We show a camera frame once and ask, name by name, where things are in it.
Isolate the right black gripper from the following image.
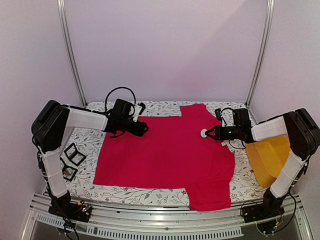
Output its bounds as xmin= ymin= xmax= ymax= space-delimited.
xmin=205 ymin=124 xmax=242 ymax=141

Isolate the round blue painted brooch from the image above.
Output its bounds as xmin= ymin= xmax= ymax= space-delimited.
xmin=200 ymin=128 xmax=208 ymax=138

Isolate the red polo shirt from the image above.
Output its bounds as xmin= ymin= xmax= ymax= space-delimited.
xmin=93 ymin=103 xmax=235 ymax=212

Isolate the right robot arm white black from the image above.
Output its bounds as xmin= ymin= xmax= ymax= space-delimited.
xmin=200 ymin=108 xmax=320 ymax=218

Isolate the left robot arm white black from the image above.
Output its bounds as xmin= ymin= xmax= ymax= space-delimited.
xmin=31 ymin=99 xmax=149 ymax=217

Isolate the brooch box with blue brooch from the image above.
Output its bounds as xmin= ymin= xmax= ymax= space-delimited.
xmin=63 ymin=142 xmax=87 ymax=167

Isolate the brooch box with orange brooch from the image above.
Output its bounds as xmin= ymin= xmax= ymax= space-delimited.
xmin=60 ymin=159 xmax=78 ymax=182

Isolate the yellow plastic basket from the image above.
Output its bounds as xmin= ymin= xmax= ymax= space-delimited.
xmin=245 ymin=135 xmax=291 ymax=189

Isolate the floral patterned table mat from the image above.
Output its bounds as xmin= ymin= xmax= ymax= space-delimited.
xmin=61 ymin=101 xmax=265 ymax=207

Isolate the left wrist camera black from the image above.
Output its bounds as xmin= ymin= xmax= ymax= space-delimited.
xmin=110 ymin=98 xmax=146 ymax=122

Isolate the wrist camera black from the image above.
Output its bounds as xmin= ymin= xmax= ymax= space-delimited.
xmin=214 ymin=107 xmax=251 ymax=130
xmin=110 ymin=98 xmax=146 ymax=122

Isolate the left black looped cable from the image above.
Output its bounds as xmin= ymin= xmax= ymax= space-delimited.
xmin=103 ymin=86 xmax=138 ymax=113

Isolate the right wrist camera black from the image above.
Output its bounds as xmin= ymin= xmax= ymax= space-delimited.
xmin=214 ymin=107 xmax=251 ymax=130

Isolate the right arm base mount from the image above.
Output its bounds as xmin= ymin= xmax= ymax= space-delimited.
xmin=240 ymin=200 xmax=285 ymax=223

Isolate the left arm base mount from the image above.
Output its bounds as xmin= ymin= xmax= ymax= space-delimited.
xmin=48 ymin=200 xmax=93 ymax=223

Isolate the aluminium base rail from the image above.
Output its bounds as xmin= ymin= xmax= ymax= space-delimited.
xmin=21 ymin=193 xmax=314 ymax=240

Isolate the left aluminium frame post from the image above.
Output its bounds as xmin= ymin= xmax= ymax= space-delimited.
xmin=56 ymin=0 xmax=88 ymax=106

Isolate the aluminium frame post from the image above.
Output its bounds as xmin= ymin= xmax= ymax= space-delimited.
xmin=245 ymin=0 xmax=275 ymax=108
xmin=56 ymin=0 xmax=88 ymax=106

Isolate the right aluminium frame post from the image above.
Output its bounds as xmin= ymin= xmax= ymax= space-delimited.
xmin=245 ymin=0 xmax=275 ymax=108

